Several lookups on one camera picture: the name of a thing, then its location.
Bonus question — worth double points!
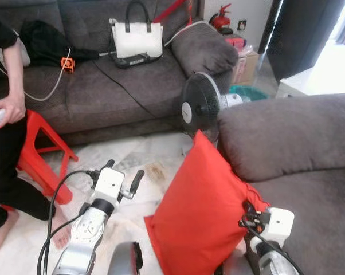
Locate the grey two-seat sofa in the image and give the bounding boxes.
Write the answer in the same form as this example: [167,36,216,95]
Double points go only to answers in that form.
[217,92,345,275]

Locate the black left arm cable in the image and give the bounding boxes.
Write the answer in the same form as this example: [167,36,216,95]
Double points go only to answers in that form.
[38,169,101,275]

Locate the red fire extinguisher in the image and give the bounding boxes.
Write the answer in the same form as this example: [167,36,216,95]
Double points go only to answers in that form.
[210,3,233,32]

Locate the red package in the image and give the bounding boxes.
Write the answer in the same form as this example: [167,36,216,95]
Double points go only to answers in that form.
[225,36,248,51]

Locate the white handbag black handles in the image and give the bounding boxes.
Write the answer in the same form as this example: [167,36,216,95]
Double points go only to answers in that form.
[109,0,163,59]

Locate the cardboard box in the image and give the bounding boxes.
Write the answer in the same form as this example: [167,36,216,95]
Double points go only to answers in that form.
[230,52,260,85]

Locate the teal bin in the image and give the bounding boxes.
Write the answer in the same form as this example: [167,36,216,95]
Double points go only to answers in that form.
[229,85,269,103]

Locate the black garment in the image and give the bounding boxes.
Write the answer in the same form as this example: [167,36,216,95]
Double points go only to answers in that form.
[19,20,100,66]

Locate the grey long sofa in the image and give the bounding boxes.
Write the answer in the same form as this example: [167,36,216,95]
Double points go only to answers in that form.
[0,0,239,147]

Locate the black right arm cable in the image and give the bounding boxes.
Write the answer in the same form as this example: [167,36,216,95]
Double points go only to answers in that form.
[238,221,304,275]

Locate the dark door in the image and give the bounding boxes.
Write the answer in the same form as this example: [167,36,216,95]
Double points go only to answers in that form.
[266,0,345,81]

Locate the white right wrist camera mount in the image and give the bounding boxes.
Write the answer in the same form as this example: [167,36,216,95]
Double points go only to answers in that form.
[266,207,295,241]

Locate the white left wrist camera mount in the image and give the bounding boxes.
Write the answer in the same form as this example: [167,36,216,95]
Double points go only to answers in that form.
[95,167,126,198]

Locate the thin black cable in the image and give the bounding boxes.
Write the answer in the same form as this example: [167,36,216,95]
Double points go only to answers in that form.
[92,57,187,129]

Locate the white side table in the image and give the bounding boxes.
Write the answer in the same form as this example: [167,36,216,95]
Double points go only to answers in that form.
[276,40,345,98]

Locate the white cable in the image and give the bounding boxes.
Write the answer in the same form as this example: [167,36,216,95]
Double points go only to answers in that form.
[0,49,73,103]
[163,21,210,48]

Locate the red long-handled tool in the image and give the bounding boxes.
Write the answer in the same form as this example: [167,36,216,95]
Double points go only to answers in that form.
[152,0,193,26]

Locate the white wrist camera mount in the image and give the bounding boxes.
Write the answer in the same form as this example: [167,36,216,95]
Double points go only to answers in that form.
[266,207,295,241]
[95,167,126,198]

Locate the red pillow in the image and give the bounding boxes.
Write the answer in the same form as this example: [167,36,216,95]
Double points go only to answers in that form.
[144,130,270,275]

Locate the red plastic stool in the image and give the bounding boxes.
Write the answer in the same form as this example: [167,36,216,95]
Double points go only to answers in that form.
[17,109,80,206]

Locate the small orange gadget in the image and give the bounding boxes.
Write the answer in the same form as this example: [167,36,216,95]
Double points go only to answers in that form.
[61,56,76,73]

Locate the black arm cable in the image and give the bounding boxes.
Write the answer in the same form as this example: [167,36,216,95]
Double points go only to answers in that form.
[38,169,101,275]
[238,221,304,275]

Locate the person's bare foot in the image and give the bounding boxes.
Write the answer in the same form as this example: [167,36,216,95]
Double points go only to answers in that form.
[46,209,74,250]
[0,206,18,261]

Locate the black flat device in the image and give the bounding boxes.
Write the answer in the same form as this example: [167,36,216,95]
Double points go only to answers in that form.
[111,53,163,69]

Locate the black pedestal fan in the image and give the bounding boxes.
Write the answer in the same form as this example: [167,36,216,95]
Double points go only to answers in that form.
[180,72,245,143]

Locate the person's hand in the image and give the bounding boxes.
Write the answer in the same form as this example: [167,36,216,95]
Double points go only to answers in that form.
[0,93,27,129]

